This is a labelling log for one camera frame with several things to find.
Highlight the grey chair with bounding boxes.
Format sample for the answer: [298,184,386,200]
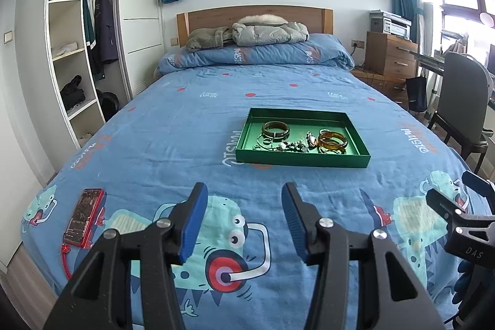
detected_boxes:
[427,52,495,176]

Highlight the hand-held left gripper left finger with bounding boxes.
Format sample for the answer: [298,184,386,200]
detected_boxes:
[42,182,209,330]

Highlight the wooden headboard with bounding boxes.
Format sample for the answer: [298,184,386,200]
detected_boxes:
[176,5,334,48]

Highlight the dark brown bangle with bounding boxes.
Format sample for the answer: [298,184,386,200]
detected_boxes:
[262,121,290,138]

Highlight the green and white garment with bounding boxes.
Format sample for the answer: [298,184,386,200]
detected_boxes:
[82,0,105,81]

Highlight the black bag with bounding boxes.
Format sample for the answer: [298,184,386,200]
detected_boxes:
[405,76,429,113]

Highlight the dark hanging jacket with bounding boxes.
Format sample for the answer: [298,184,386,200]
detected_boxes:
[93,0,120,65]

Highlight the wooden drawer cabinet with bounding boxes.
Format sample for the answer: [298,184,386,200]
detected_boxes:
[364,30,419,80]

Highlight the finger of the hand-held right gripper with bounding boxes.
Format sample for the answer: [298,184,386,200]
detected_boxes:
[462,171,495,200]
[425,188,470,224]

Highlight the folded white clothes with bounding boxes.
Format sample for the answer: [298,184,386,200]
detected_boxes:
[52,43,84,58]

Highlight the white wardrobe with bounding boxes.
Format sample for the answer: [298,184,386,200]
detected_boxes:
[44,0,163,149]

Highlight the person's right hand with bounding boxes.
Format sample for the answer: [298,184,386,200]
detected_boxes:
[453,259,479,315]

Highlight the phone in red case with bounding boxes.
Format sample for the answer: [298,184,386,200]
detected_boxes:
[63,188,106,248]

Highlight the white printer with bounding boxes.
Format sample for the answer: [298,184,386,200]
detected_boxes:
[369,9,412,41]

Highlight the red phone lanyard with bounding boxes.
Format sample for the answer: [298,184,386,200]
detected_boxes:
[59,242,75,281]

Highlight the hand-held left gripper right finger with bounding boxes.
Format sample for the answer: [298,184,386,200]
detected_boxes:
[281,182,445,330]

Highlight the folded blue duvet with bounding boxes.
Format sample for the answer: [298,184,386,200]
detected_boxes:
[158,33,355,75]

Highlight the black folded clothes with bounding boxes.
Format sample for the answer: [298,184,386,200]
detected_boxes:
[60,75,86,112]

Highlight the black backpack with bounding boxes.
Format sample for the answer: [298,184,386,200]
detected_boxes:
[96,88,120,121]

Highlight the thin silver bangle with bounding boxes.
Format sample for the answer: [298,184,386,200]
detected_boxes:
[255,135,277,151]

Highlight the glass desk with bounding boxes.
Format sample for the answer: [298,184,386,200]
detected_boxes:
[409,46,495,122]

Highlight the green tray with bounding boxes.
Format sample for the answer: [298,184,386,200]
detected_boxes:
[235,107,371,168]

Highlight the blue printed bedsheet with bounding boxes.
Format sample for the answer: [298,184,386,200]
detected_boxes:
[19,63,488,330]

